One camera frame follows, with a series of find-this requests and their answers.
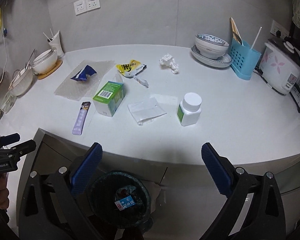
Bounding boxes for purple sachet packet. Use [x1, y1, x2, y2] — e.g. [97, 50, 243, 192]
[72, 101, 91, 135]

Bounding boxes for blue white milk carton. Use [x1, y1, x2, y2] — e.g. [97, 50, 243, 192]
[115, 196, 135, 211]

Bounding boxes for bubble wrap sheet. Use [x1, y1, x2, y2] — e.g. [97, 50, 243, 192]
[54, 60, 115, 101]

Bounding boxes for blue snack wrapper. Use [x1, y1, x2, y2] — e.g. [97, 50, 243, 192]
[71, 64, 97, 82]

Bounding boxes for green white medicine box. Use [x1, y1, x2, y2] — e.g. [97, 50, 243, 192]
[93, 74, 125, 117]

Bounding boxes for white pill bottle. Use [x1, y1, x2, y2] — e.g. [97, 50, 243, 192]
[177, 92, 202, 126]

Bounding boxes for clear plastic zip bag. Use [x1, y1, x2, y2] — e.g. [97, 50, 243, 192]
[128, 98, 166, 126]

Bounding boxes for yellow white snack bag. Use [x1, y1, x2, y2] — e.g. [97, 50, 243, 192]
[116, 60, 147, 78]

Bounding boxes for white tissue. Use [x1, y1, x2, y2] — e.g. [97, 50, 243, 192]
[159, 54, 179, 74]

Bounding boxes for black trash bin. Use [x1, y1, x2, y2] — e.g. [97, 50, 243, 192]
[89, 171, 153, 233]

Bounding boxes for person's left hand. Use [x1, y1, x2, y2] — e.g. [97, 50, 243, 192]
[0, 173, 10, 210]

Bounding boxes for clear glass container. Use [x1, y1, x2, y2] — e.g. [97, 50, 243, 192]
[0, 92, 17, 114]

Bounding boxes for stacked white bowls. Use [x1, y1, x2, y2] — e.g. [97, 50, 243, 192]
[32, 49, 58, 75]

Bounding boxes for wooden round trivet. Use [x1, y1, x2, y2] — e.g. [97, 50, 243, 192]
[37, 59, 63, 80]

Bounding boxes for white vase cup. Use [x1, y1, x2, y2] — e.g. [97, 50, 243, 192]
[48, 31, 64, 59]

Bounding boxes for small torn wrapper strip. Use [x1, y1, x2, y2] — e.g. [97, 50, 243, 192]
[133, 75, 149, 88]

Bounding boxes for blue plastic utensil holder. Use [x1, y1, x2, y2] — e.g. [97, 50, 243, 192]
[230, 38, 261, 81]

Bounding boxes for white rice cooker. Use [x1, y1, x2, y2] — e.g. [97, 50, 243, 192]
[259, 37, 300, 95]

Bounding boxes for blue patterned plate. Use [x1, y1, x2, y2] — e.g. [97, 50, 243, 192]
[191, 45, 232, 68]

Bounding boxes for blue patterned bowl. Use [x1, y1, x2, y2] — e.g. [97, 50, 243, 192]
[195, 34, 229, 59]

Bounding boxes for wooden chopsticks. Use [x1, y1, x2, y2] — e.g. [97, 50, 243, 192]
[229, 17, 243, 45]

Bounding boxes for white straw in holder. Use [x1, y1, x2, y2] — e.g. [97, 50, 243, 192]
[250, 26, 262, 50]

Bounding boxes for left wall socket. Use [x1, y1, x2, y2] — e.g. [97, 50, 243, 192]
[74, 0, 87, 16]

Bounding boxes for right wall socket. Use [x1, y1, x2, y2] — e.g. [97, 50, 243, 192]
[85, 0, 101, 11]

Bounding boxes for side wall socket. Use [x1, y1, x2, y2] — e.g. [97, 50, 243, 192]
[270, 20, 289, 40]

